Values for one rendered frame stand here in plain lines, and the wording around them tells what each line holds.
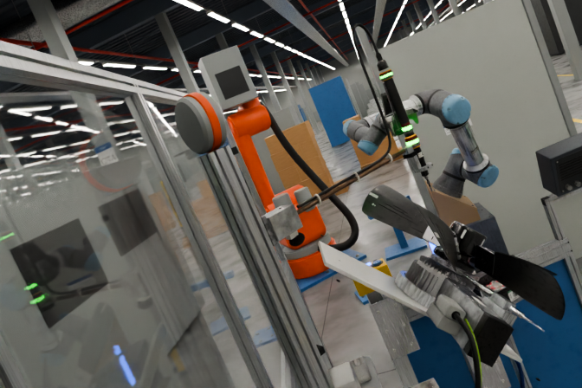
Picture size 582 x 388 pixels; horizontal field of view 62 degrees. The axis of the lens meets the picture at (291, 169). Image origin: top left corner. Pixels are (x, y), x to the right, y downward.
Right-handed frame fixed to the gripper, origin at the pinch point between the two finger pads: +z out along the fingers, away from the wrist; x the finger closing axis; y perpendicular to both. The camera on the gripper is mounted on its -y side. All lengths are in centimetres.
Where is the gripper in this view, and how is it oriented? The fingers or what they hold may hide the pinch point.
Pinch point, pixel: (403, 113)
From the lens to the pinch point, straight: 169.7
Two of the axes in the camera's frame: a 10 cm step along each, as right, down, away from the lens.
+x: -9.2, 3.9, 0.2
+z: 0.2, 1.0, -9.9
